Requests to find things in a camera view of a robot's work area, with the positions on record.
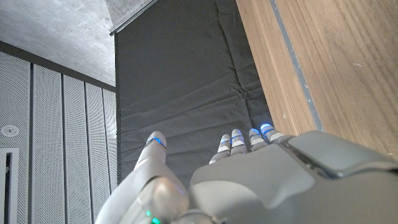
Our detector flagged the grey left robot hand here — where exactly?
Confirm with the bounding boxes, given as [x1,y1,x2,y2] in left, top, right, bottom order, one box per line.
[95,123,398,224]

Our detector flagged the wooden panel with metal strip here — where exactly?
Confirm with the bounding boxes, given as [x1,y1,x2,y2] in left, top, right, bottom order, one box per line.
[269,0,324,132]

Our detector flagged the black backdrop curtain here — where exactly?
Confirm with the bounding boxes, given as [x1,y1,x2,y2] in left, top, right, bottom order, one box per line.
[114,0,274,187]

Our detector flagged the round white ceiling fixture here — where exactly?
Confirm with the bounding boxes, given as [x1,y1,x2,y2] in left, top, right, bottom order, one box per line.
[0,124,20,138]

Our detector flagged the white ceiling vent frame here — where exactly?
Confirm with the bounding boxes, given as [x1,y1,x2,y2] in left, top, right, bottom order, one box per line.
[0,147,20,224]

